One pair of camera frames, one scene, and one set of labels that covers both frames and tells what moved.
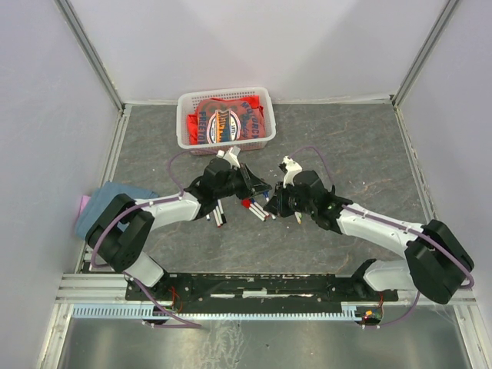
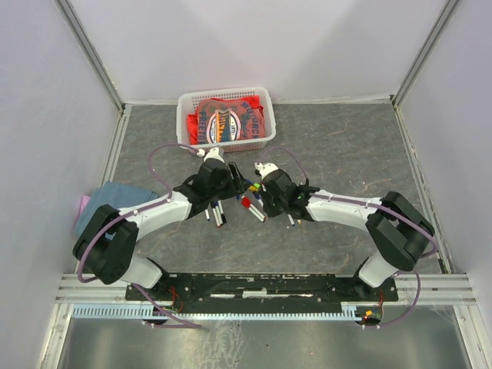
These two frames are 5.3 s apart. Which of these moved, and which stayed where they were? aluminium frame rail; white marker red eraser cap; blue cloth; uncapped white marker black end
Moved: white marker red eraser cap
Stayed: aluminium frame rail; uncapped white marker black end; blue cloth
